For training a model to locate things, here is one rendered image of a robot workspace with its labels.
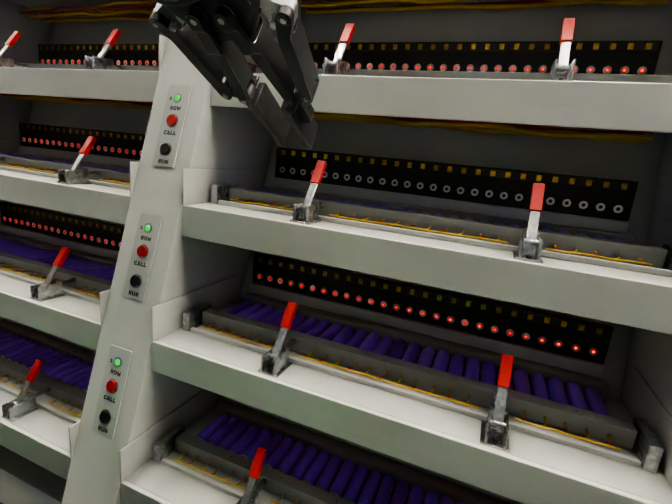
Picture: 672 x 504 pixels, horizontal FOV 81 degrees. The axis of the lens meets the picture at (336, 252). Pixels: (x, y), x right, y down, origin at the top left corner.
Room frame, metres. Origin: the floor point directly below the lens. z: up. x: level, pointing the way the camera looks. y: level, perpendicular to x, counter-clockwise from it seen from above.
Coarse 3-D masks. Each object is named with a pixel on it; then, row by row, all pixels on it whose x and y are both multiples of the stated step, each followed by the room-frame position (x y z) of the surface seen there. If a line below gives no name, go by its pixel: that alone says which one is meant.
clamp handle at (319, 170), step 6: (318, 162) 0.53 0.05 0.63; (324, 162) 0.53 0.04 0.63; (318, 168) 0.52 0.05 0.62; (324, 168) 0.53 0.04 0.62; (312, 174) 0.52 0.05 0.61; (318, 174) 0.52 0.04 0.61; (312, 180) 0.52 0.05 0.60; (318, 180) 0.52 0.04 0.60; (312, 186) 0.52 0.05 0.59; (312, 192) 0.51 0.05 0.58; (306, 198) 0.51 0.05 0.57; (312, 198) 0.51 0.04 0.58; (306, 204) 0.51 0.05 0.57
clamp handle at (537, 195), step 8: (536, 184) 0.44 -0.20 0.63; (544, 184) 0.43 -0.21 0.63; (536, 192) 0.43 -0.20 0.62; (536, 200) 0.43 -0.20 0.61; (536, 208) 0.43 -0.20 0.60; (536, 216) 0.43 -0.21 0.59; (528, 224) 0.43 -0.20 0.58; (536, 224) 0.42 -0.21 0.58; (528, 232) 0.42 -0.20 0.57; (536, 232) 0.42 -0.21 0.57
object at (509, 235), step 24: (240, 192) 0.60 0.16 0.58; (264, 192) 0.59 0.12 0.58; (336, 216) 0.53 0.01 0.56; (360, 216) 0.54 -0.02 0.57; (384, 216) 0.53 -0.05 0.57; (408, 216) 0.51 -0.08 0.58; (432, 216) 0.50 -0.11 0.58; (504, 240) 0.48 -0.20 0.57; (552, 240) 0.46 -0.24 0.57; (576, 240) 0.45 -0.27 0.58; (600, 240) 0.44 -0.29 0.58; (648, 264) 0.41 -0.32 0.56
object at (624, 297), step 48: (192, 192) 0.57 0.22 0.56; (336, 192) 0.67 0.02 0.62; (384, 192) 0.63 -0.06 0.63; (240, 240) 0.53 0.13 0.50; (288, 240) 0.50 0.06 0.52; (336, 240) 0.48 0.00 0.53; (384, 240) 0.45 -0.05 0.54; (432, 240) 0.47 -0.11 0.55; (480, 288) 0.43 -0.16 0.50; (528, 288) 0.41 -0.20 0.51; (576, 288) 0.39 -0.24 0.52; (624, 288) 0.38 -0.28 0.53
